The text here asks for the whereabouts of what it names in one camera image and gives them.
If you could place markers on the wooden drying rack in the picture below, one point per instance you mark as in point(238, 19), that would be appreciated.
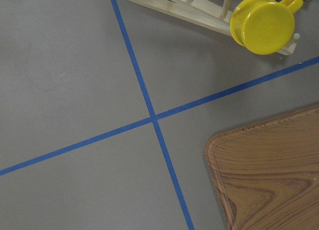
point(205, 13)

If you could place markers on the wooden cutting board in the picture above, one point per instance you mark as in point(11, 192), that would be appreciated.
point(266, 175)

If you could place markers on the yellow mug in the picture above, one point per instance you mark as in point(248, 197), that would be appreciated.
point(264, 26)

